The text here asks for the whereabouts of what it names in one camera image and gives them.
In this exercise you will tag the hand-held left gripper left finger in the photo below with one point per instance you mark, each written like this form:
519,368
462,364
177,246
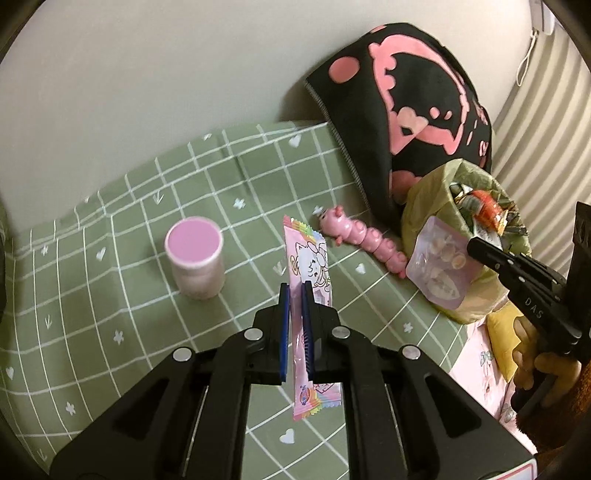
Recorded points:
284,337

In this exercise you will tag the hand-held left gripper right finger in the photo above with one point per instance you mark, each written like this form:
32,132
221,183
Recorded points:
308,332

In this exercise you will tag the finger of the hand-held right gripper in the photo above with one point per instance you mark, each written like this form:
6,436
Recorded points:
545,279
531,304

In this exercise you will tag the pink candy wrapper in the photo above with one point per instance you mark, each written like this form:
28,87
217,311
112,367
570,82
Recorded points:
311,263

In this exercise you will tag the pink snack packet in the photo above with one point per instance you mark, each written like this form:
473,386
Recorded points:
438,267

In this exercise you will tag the yellow-green plastic bin bag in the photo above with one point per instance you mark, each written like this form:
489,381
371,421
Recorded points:
415,203

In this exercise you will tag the person's right forearm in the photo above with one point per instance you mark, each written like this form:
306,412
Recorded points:
563,420

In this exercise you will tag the person's right hand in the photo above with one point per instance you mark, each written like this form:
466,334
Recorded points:
524,360

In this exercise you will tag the mustard yellow cushion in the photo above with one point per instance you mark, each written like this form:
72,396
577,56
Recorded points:
501,337

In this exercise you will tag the pink floral bed sheet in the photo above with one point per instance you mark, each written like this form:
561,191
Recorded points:
480,374

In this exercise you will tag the pink lidded cup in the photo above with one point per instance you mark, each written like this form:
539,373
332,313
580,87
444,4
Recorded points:
196,267

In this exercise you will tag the pink caterpillar toy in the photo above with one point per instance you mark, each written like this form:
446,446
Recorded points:
369,237

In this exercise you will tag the striped headboard panel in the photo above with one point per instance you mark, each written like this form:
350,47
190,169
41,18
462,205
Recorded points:
545,138

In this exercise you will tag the black pink-print pillow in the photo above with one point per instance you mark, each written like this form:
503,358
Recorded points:
415,115

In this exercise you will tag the white wall device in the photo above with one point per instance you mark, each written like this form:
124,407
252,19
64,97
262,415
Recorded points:
545,16

